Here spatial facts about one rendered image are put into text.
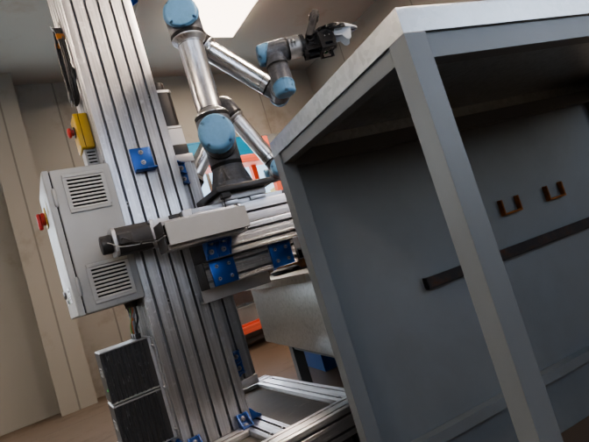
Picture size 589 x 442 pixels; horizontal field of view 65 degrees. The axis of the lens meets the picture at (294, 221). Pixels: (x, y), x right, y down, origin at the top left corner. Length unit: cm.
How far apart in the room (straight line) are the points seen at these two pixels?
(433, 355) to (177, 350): 84
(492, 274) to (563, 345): 104
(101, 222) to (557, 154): 156
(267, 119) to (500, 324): 560
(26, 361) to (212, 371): 344
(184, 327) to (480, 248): 120
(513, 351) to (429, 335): 67
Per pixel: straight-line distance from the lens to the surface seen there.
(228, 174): 163
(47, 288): 477
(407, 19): 75
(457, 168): 70
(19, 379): 502
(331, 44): 169
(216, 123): 153
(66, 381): 478
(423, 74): 72
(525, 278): 163
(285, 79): 162
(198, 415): 173
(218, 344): 173
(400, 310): 133
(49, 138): 537
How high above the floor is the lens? 75
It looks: 4 degrees up
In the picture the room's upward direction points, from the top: 17 degrees counter-clockwise
